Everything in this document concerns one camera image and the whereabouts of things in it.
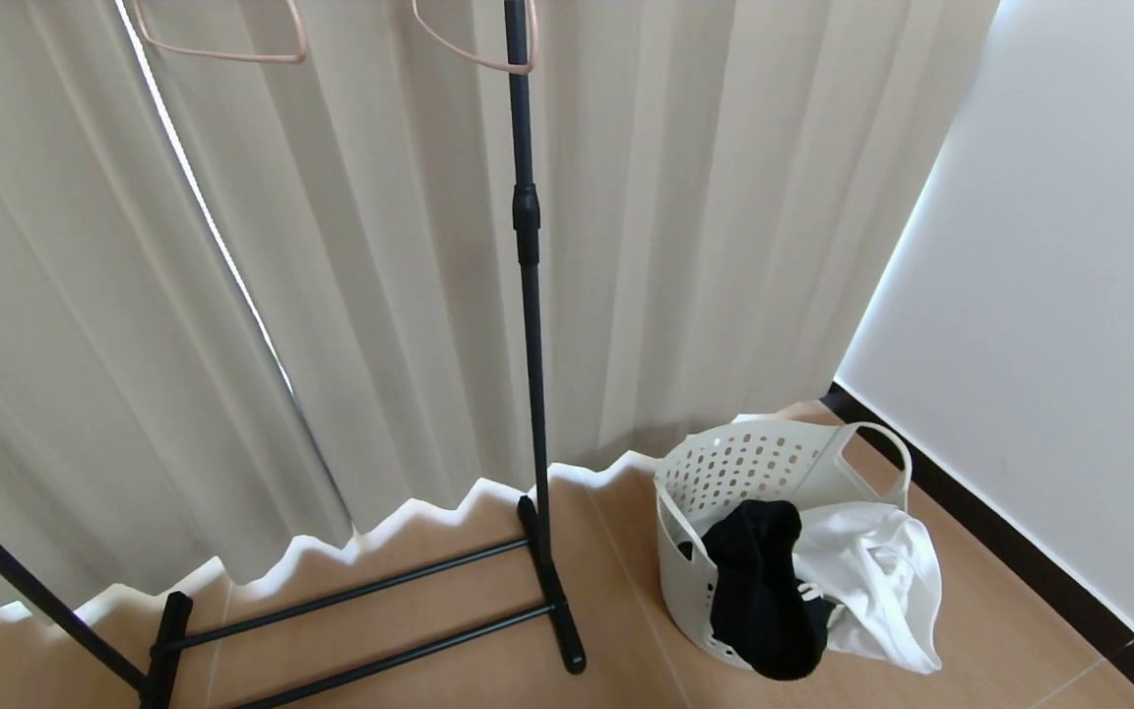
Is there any pink clothes hanger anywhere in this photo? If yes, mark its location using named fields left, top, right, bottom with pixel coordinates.
left=411, top=0, right=538, bottom=76
left=131, top=0, right=309, bottom=66

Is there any black garment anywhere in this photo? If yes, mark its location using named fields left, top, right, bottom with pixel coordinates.
left=701, top=499, right=836, bottom=682

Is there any beige curtain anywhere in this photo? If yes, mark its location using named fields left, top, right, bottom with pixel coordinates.
left=0, top=0, right=1003, bottom=616

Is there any black clothes rack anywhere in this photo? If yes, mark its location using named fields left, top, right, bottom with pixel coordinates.
left=0, top=0, right=588, bottom=709

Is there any white laundry basket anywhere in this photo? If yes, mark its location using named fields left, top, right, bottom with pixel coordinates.
left=653, top=418, right=914, bottom=671

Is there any white garment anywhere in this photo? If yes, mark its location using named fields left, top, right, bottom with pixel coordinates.
left=791, top=500, right=944, bottom=676

